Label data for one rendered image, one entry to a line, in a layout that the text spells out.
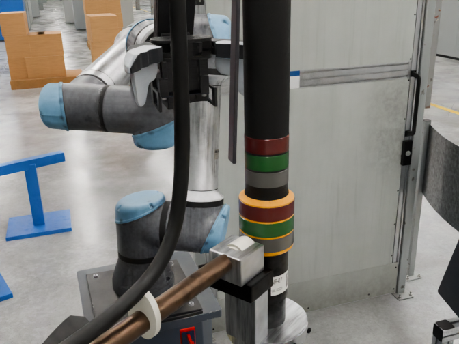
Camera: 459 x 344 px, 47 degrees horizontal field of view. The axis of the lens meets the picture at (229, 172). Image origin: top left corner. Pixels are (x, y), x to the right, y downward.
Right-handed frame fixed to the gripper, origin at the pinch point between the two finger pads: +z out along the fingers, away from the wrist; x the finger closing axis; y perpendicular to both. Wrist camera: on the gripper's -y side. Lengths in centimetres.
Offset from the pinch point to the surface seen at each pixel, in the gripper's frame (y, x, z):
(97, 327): 10.2, 13.6, 25.6
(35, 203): 145, 45, -326
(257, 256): 11.9, 1.8, 18.7
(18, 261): 165, 58, -281
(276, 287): 15.9, -0.4, 17.2
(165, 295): 11.3, 9.3, 22.2
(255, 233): 10.8, 1.3, 17.0
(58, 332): 18.6, 16.6, 13.3
